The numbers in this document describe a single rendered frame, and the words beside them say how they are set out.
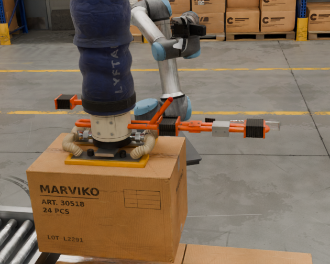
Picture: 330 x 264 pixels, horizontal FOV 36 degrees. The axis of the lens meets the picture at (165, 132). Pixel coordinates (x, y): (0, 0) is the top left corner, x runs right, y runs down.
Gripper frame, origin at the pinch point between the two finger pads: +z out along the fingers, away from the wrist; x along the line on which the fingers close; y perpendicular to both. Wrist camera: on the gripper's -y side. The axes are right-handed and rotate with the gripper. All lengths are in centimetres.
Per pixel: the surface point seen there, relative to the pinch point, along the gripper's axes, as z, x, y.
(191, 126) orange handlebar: 25.2, -31.8, -6.6
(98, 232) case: 43, -74, 31
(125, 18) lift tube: 26.7, 12.1, 17.6
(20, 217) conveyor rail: -5, -101, 93
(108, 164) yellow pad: 37, -45, 26
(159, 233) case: 43, -72, 5
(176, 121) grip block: 24.7, -30.1, -0.6
